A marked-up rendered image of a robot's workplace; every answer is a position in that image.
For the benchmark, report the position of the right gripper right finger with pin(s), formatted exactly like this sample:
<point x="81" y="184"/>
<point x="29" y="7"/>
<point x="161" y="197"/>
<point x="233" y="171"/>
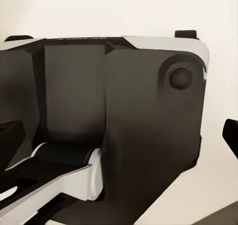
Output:
<point x="230" y="135"/>

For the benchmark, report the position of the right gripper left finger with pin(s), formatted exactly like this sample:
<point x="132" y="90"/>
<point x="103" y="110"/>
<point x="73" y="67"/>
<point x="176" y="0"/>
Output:
<point x="12" y="134"/>

